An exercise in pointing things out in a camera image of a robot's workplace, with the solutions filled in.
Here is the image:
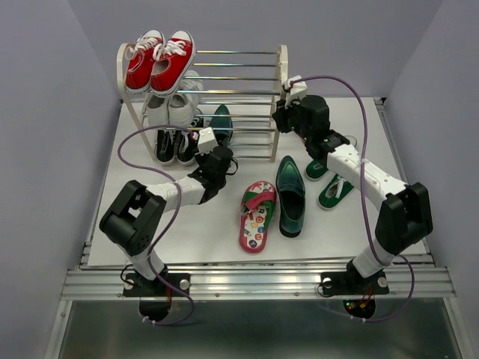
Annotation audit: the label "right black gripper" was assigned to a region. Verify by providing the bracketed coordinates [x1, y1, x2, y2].
[269, 93, 311, 141]

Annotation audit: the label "green loafer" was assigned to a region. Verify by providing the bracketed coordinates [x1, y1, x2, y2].
[209, 104, 233, 147]
[275, 156, 305, 238]

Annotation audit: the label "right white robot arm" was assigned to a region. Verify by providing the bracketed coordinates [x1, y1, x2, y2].
[272, 95, 433, 292]

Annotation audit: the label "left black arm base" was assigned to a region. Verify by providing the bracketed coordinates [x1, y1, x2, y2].
[120, 264, 191, 298]

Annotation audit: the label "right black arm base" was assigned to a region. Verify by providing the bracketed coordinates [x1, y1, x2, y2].
[317, 260, 390, 298]

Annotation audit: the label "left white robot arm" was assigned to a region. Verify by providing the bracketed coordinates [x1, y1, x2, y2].
[99, 146, 233, 295]

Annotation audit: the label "cream shoe shelf with rods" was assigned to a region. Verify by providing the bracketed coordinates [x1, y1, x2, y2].
[115, 43, 288, 163]

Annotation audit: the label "right black canvas sneaker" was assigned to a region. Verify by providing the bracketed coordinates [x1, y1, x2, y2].
[174, 115, 204, 166]

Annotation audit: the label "black canvas sneaker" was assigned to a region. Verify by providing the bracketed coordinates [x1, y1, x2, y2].
[174, 115, 204, 166]
[156, 130, 177, 166]

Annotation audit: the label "green sneaker upper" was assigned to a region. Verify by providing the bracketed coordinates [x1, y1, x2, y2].
[305, 161, 328, 181]

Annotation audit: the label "green sneaker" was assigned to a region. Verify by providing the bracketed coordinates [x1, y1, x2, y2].
[305, 161, 328, 181]
[318, 174, 355, 210]

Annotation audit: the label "left black canvas sneaker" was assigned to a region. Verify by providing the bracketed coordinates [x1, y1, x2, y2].
[156, 130, 177, 166]

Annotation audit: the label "pink sandal front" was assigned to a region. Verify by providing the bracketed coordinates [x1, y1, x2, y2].
[239, 181, 277, 254]

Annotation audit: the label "right white sneaker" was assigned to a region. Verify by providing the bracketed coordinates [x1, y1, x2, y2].
[168, 70, 204, 127]

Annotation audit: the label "white sneaker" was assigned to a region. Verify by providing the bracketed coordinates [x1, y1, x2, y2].
[168, 70, 204, 127]
[147, 95, 169, 126]

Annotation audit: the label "green loafer on table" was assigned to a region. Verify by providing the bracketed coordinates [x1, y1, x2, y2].
[275, 156, 305, 238]

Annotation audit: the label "green sneaker lower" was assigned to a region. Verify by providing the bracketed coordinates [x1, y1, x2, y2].
[318, 174, 355, 210]

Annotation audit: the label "left white sneaker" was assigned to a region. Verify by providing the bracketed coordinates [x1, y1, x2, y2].
[147, 95, 169, 126]

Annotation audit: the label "right red canvas sneaker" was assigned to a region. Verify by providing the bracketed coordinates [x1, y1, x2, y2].
[150, 30, 196, 97]

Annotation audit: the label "red canvas sneaker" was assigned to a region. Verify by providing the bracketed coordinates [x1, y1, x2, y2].
[125, 30, 164, 92]
[150, 30, 196, 97]

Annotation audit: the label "left red canvas sneaker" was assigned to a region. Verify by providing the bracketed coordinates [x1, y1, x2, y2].
[125, 30, 164, 92]

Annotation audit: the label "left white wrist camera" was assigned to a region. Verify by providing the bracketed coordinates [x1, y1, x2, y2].
[197, 127, 218, 155]

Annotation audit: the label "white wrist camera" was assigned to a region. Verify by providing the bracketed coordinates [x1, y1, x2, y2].
[281, 76, 308, 108]
[197, 127, 218, 155]

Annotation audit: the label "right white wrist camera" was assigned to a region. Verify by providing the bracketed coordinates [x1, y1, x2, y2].
[281, 76, 308, 108]

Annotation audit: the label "aluminium rail frame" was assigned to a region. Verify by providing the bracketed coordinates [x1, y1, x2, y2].
[61, 97, 456, 301]

